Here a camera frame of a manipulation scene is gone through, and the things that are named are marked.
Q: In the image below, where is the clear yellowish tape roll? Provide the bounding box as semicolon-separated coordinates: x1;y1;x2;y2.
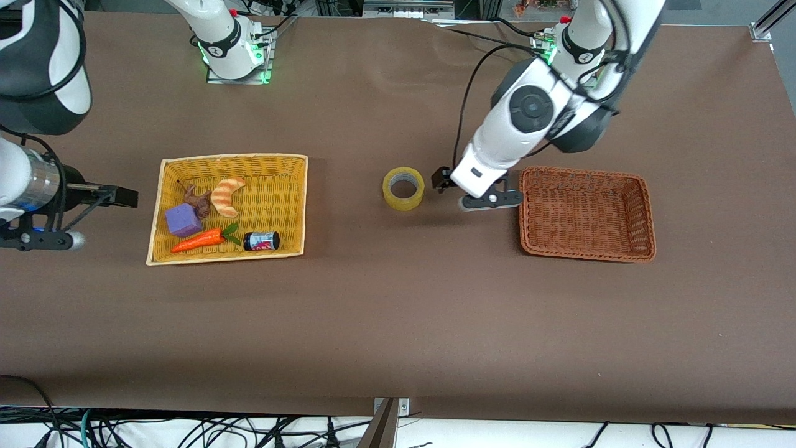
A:
382;166;427;212

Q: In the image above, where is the purple foam cube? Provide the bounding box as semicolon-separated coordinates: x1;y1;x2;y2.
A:
164;203;204;239

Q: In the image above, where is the brown lion figurine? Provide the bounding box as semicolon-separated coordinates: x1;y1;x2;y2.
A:
177;179;213;218

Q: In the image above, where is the orange toy carrot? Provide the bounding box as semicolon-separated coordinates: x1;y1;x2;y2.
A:
170;222;244;254

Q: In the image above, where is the toy croissant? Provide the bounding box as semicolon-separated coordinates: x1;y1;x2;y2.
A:
210;176;247;219

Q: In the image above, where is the brown table cover cloth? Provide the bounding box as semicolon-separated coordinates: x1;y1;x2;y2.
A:
0;9;796;426

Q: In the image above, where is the small can with black lid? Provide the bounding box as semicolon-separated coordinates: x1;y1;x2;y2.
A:
243;230;281;253

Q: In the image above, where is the brown wicker basket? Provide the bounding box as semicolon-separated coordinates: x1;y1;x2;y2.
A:
518;165;657;264

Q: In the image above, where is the yellow wicker basket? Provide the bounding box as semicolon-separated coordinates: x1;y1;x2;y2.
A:
146;153;309;267

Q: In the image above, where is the grey equipment box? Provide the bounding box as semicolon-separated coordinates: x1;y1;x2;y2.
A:
363;0;456;19

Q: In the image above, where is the orange patterned background object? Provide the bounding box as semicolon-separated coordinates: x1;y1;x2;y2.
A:
512;0;574;17

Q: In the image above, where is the grey pole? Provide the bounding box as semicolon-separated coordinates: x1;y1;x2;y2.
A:
357;398;399;448

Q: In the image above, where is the black cable on table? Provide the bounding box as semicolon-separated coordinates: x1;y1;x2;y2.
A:
493;17;543;39
429;20;517;48
252;3;300;39

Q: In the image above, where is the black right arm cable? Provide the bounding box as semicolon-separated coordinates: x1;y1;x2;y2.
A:
0;0;88;215

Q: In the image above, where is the metal table edge bracket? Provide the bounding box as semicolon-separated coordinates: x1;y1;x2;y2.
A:
373;397;411;417

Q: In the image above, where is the aluminium frame profile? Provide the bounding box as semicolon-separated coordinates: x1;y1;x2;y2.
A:
749;0;796;43

